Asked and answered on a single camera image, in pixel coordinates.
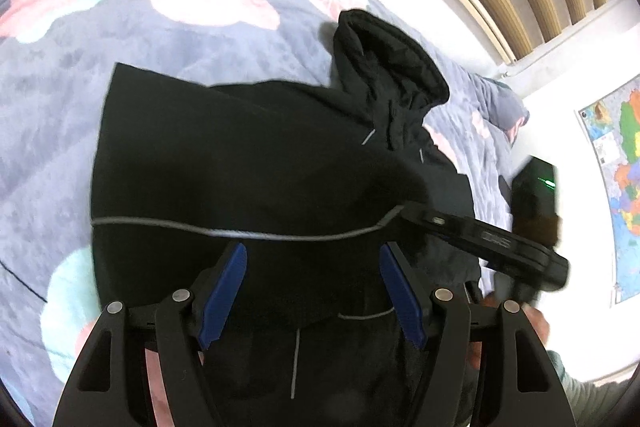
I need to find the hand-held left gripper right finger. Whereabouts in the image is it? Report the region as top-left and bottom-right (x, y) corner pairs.
(380, 242), (578, 427)

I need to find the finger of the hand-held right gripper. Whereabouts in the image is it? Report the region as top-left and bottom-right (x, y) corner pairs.
(397, 202), (483, 258)

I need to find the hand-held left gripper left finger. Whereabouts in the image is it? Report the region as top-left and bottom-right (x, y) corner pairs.
(52, 242), (248, 427)

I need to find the black hooded jacket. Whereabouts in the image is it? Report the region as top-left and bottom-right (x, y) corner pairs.
(90, 8), (483, 427)

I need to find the person's right forearm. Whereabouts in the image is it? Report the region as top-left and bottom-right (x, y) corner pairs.
(544, 349), (640, 427)

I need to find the person's right hand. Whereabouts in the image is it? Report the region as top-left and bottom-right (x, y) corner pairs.
(520, 306), (552, 358)

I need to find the grey floral blanket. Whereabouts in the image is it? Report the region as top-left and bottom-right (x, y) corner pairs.
(0, 0), (532, 427)

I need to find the colourful wall map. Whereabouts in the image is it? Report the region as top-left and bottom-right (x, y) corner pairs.
(577, 74), (640, 308)

